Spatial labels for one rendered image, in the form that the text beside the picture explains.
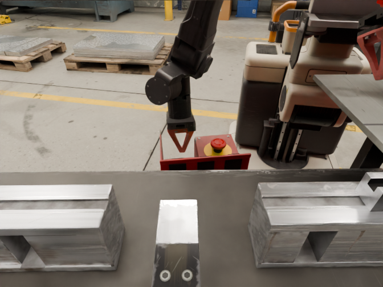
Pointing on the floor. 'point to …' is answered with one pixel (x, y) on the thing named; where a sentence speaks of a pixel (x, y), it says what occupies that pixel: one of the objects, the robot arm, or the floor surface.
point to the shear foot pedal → (4, 19)
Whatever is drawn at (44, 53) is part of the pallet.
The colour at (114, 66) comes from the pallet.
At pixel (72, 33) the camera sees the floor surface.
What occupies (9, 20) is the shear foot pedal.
